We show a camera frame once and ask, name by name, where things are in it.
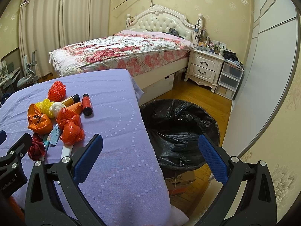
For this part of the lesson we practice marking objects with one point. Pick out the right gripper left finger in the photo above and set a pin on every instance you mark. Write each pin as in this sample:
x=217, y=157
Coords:
x=43, y=205

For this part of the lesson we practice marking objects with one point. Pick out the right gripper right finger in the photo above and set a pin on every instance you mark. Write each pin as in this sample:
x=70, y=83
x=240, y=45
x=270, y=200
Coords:
x=258, y=205

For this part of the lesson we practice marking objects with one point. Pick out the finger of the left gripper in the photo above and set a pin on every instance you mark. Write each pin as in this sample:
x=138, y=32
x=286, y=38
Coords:
x=17, y=151
x=3, y=136

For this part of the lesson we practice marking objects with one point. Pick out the dark red bag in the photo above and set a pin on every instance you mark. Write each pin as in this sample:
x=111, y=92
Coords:
x=37, y=149

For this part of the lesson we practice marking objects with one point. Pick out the orange plastic bag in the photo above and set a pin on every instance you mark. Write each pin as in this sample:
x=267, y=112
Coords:
x=38, y=122

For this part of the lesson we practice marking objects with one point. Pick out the white blue tube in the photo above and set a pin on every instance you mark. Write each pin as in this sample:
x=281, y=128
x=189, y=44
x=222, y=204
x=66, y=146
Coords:
x=66, y=151

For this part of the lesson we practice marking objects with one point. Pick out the light blue card packet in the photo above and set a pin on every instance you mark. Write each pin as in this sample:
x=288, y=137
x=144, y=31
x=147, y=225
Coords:
x=54, y=135

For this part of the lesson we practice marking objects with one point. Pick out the yellow foam net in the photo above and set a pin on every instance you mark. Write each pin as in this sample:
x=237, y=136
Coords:
x=45, y=107

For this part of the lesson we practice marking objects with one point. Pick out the white tissue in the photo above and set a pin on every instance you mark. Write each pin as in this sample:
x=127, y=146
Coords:
x=55, y=108

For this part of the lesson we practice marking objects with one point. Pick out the red plastic bag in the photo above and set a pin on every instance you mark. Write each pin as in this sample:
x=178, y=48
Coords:
x=69, y=123

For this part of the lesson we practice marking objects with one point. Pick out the orange-red foam net ball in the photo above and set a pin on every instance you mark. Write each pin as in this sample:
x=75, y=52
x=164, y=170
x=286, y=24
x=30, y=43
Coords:
x=57, y=92

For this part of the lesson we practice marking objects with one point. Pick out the yellow label brown bottle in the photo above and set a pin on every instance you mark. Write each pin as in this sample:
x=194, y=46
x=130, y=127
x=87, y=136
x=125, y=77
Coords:
x=71, y=100

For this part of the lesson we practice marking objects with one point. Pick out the red bottle black cap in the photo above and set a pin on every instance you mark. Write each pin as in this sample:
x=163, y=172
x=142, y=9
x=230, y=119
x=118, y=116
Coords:
x=86, y=104

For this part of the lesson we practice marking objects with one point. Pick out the black bag lined trash bin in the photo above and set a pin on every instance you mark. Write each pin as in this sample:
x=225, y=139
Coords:
x=174, y=127

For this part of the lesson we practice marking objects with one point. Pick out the cluttered desk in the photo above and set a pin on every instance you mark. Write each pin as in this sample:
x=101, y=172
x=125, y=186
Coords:
x=7, y=79

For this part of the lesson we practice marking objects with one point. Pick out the grey office chair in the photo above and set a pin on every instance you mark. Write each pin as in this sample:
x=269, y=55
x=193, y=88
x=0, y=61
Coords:
x=30, y=76

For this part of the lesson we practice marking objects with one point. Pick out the purple dotted tablecloth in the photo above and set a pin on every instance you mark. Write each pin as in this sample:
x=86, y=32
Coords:
x=125, y=185

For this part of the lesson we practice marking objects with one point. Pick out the cardboard box on floor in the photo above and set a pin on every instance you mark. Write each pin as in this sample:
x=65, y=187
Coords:
x=178, y=184

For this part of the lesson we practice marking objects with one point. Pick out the white sliding wardrobe door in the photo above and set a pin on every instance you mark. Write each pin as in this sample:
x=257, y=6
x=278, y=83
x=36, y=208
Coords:
x=269, y=70

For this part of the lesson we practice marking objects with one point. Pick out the beige curtains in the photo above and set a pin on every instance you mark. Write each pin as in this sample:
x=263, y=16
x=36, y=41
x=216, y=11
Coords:
x=46, y=25

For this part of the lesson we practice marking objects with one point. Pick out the clear plastic drawer unit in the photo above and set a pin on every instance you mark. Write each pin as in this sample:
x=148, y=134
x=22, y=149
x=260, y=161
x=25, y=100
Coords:
x=229, y=79

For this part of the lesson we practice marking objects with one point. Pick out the white under-bed box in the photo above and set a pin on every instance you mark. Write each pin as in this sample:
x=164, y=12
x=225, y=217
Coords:
x=157, y=89

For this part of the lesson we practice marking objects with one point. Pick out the white two-drawer nightstand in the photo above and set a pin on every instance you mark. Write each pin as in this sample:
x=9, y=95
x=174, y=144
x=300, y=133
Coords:
x=204, y=68

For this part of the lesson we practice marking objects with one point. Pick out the black clothes pile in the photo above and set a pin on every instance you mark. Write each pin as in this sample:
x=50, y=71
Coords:
x=229, y=55

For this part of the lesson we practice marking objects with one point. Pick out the floral pink quilt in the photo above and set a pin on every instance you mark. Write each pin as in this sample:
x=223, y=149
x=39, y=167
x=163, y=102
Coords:
x=137, y=52

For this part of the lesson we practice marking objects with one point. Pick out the bottles clutter on nightstand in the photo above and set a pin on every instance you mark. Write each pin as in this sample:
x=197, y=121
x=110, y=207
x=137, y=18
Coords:
x=212, y=46

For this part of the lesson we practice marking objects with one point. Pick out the white bed tufted headboard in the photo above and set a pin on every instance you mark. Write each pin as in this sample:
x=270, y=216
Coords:
x=158, y=18

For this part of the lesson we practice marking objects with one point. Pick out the black item on bed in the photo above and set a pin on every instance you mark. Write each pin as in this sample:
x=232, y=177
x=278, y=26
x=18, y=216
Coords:
x=174, y=32

